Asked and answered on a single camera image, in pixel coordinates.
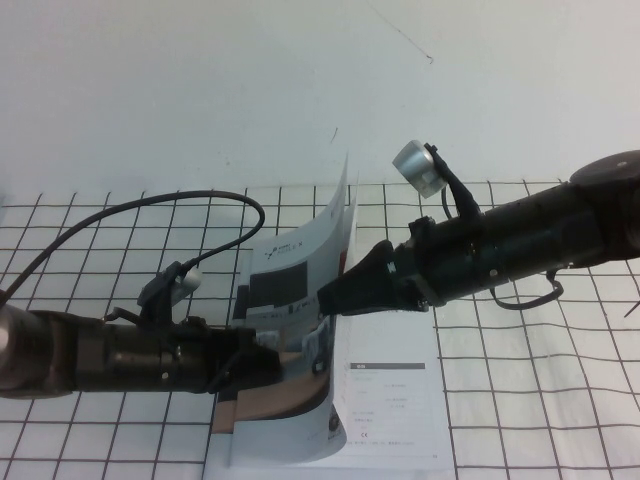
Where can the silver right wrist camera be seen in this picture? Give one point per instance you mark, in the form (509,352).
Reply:
(415,165)

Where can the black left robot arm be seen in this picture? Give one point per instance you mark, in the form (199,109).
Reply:
(75,355)

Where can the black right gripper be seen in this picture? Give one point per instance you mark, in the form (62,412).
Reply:
(425,265)

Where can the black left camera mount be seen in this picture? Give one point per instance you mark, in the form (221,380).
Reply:
(157,305)

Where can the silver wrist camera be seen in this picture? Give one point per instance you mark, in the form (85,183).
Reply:
(191,281)
(415,165)

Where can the AgileX robot brochure book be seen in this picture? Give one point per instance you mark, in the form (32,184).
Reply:
(270,474)
(390,400)

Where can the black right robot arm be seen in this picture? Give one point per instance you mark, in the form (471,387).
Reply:
(550,235)

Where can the white black-grid tablecloth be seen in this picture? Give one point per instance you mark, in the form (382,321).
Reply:
(525,400)

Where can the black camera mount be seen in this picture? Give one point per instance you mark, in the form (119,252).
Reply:
(157,305)
(465,202)

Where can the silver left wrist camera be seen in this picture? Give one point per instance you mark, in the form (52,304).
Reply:
(191,281)

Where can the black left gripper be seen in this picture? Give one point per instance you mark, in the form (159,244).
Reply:
(200,357)

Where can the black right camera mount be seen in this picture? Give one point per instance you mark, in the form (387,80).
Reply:
(465,202)

